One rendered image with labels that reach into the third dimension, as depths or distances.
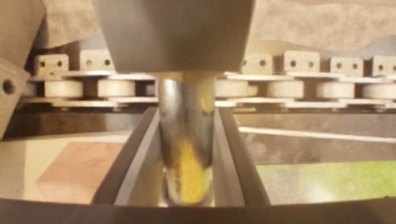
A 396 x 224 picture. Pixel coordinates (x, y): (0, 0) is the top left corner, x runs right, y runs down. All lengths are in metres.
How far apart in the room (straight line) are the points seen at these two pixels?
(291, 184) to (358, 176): 0.41
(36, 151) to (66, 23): 0.17
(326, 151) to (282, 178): 0.91
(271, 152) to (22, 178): 0.29
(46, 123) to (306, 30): 0.35
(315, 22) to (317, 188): 1.09
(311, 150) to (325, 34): 0.16
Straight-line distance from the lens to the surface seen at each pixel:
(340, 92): 0.26
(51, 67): 0.30
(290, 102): 0.23
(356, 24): 0.35
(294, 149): 0.26
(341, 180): 1.37
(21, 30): 0.29
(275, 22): 0.29
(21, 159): 0.28
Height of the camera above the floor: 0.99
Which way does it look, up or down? 86 degrees down
